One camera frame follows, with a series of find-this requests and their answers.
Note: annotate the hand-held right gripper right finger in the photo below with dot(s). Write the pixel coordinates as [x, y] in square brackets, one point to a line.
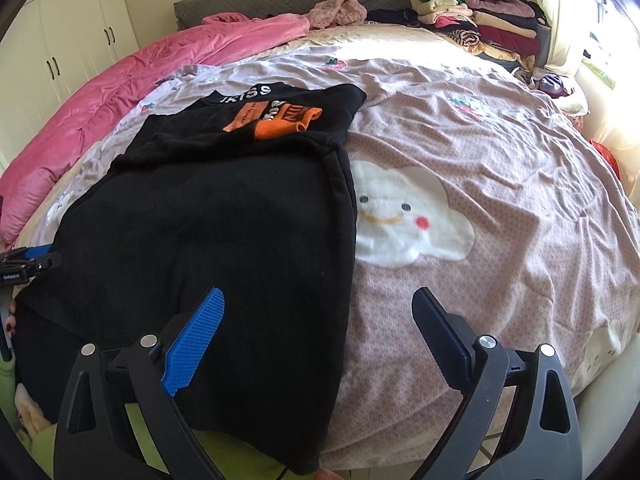
[445, 335]

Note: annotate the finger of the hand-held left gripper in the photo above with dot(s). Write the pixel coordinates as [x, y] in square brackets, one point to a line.
[37, 260]

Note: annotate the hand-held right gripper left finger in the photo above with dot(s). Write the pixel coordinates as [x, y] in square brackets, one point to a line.
[192, 345]

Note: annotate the black sweater with orange cuffs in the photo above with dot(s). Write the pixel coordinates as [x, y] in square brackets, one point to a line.
[200, 220]

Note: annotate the stack of folded clothes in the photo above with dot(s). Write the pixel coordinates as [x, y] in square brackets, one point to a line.
[490, 25]

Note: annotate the person's left hand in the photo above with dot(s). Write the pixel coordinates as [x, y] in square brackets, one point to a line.
[10, 320]

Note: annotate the pink quilt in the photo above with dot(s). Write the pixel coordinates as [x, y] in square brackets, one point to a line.
[100, 100]

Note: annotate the cream wardrobe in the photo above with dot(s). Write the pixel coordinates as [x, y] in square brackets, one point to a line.
[75, 25]

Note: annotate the red object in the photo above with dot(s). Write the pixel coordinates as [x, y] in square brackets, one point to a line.
[606, 156]

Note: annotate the purple cloth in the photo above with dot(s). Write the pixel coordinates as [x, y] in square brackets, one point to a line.
[550, 84]

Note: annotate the grey storage box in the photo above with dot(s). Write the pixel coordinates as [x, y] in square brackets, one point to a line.
[544, 45]

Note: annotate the dark navy garment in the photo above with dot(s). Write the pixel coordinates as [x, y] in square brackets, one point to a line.
[392, 17]

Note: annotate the pink fuzzy garment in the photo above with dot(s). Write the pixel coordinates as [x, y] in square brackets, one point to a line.
[340, 10]

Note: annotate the cream curtain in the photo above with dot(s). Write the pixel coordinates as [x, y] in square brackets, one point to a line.
[565, 10]

